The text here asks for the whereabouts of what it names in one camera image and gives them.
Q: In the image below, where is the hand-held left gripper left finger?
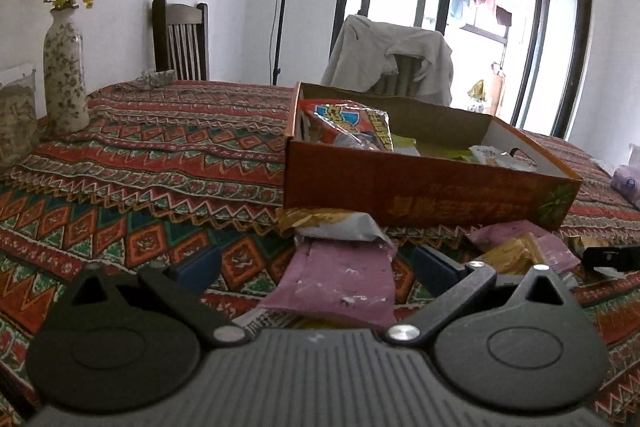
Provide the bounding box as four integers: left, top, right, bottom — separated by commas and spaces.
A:
65, 247, 253, 349

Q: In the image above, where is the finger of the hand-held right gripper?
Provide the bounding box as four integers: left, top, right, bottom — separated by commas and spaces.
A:
582, 245, 640, 271

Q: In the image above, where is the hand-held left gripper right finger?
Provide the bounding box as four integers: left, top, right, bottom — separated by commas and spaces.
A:
384, 244, 583, 349

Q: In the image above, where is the white and gold snack packet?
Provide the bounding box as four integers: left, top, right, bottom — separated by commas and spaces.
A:
569, 234, 607, 259

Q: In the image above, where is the pink snack packet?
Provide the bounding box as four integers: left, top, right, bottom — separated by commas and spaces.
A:
257, 238, 399, 329
466, 219, 582, 274

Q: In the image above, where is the orange cardboard box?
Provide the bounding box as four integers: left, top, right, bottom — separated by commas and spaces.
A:
283, 82, 584, 231

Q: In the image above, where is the white-ended yellow cracker packet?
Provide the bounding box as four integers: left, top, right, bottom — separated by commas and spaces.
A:
275, 207, 397, 246

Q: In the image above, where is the large red snack bag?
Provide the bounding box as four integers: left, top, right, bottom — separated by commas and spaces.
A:
299, 99, 397, 153

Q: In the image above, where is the purple tissue pack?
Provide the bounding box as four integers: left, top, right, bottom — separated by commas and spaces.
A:
610, 164, 640, 208

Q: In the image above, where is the wooden board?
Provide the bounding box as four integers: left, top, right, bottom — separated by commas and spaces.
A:
487, 62, 507, 116

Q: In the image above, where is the crumpled plastic wrapper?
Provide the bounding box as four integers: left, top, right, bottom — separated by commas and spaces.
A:
134, 69, 177, 89

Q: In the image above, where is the dark wooden chair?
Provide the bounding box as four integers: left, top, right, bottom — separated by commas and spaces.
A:
151, 0, 210, 82
376, 56, 427, 98

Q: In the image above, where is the black framed glass door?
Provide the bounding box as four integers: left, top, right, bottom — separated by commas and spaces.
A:
332, 0, 595, 141

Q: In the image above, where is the beige jacket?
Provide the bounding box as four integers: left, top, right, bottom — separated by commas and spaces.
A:
319, 14, 454, 106

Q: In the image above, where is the glass storage jar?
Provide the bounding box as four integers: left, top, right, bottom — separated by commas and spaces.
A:
0, 63, 42, 168

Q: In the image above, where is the floral ceramic vase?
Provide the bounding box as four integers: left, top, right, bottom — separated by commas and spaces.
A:
43, 9, 91, 134

